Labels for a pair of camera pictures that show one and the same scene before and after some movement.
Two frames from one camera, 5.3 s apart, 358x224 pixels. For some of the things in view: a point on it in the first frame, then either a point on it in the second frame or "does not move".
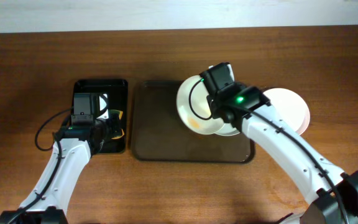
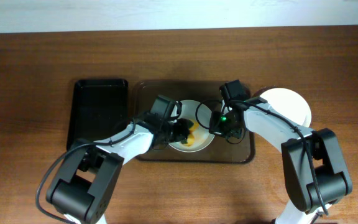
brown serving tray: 158,133 does not move
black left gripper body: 111,125 → 180,130
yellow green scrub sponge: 120,113 → 189,140
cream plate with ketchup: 194,107 → 204,137
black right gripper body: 213,104 → 215,125
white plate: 290,107 does not move
